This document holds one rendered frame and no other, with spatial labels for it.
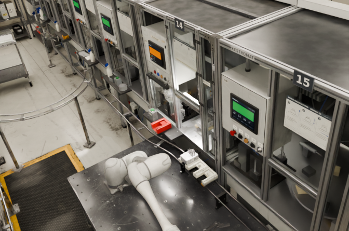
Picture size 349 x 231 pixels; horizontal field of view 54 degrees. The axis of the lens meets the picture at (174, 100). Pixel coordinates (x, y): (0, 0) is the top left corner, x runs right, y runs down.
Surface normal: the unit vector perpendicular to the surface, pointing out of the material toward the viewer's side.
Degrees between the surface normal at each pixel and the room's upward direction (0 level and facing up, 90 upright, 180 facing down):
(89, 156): 0
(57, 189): 0
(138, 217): 0
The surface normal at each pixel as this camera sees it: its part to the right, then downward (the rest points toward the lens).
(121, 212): -0.09, -0.83
